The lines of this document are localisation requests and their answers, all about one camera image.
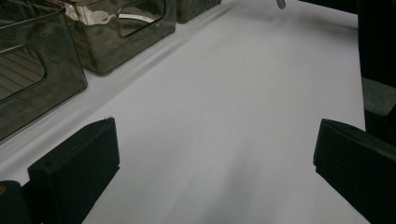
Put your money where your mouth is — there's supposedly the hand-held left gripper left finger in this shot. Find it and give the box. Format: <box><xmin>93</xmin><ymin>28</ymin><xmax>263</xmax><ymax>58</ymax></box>
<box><xmin>27</xmin><ymin>117</ymin><xmax>121</xmax><ymax>224</ymax></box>

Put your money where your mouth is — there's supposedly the white spoon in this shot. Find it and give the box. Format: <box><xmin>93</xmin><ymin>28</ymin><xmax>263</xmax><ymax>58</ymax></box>
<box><xmin>120</xmin><ymin>13</ymin><xmax>157</xmax><ymax>25</ymax></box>

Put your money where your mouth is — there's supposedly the white table cover board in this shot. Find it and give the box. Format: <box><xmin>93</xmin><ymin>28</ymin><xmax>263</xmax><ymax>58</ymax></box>
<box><xmin>0</xmin><ymin>0</ymin><xmax>372</xmax><ymax>224</ymax></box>

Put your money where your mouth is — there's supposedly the smoky clear plastic bin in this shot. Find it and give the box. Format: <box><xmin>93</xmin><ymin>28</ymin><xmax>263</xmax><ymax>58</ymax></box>
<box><xmin>46</xmin><ymin>0</ymin><xmax>177</xmax><ymax>77</ymax></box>
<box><xmin>0</xmin><ymin>0</ymin><xmax>89</xmax><ymax>144</ymax></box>
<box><xmin>176</xmin><ymin>0</ymin><xmax>223</xmax><ymax>24</ymax></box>

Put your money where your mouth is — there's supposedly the black metal stand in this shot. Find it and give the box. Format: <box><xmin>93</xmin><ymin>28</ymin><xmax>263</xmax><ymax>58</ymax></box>
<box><xmin>357</xmin><ymin>0</ymin><xmax>396</xmax><ymax>89</ymax></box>

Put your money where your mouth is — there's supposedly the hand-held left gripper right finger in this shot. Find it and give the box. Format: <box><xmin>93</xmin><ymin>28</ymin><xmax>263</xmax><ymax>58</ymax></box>
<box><xmin>312</xmin><ymin>118</ymin><xmax>396</xmax><ymax>224</ymax></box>

